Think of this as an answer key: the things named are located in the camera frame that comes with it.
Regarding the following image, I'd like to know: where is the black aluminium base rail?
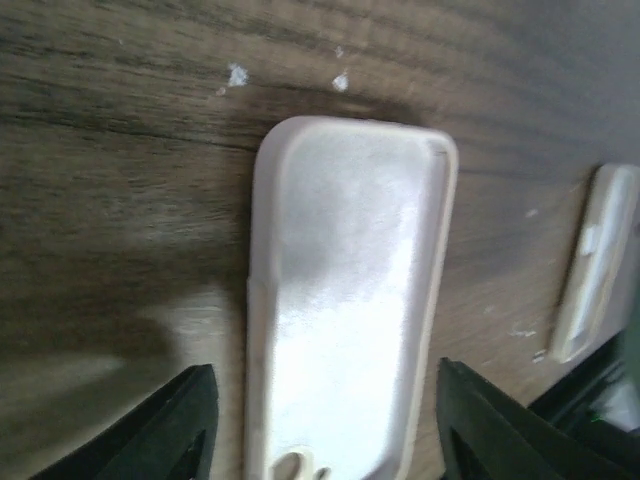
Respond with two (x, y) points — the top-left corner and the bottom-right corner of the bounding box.
(528, 334), (639, 479)

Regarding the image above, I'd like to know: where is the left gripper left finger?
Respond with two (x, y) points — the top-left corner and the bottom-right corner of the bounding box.
(34, 364), (219, 479)

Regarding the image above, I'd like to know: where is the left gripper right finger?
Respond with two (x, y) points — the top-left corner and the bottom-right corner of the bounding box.
(437, 358), (620, 479)

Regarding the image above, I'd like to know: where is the beige phone case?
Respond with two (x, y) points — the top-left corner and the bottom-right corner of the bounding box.
(549, 164), (639, 364)
(244, 116), (458, 479)

